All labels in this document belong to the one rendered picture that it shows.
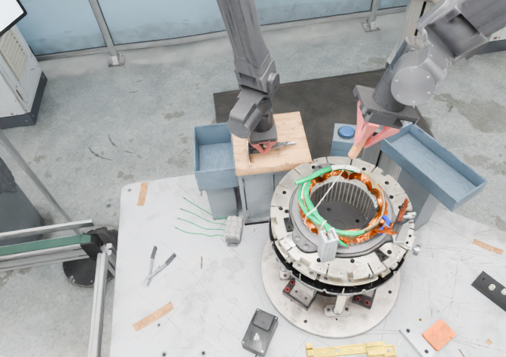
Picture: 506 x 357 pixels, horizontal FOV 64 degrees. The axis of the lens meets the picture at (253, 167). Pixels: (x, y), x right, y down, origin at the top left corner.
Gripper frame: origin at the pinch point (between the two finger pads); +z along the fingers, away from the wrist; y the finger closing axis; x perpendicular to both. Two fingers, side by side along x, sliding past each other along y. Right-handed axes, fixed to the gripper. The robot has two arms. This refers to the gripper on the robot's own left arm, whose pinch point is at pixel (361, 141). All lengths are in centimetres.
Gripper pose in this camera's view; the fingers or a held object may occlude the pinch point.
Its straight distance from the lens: 76.3
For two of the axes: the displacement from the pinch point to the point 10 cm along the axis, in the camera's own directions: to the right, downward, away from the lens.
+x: -0.7, -7.0, 7.1
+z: -2.9, 6.9, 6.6
